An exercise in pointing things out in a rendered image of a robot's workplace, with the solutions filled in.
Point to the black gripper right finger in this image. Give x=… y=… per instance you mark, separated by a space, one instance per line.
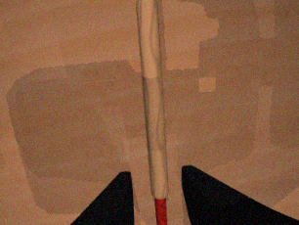
x=211 y=202

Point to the thin wooden stick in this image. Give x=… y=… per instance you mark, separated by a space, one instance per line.
x=150 y=47

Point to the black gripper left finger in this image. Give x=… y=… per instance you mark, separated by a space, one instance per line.
x=114 y=205

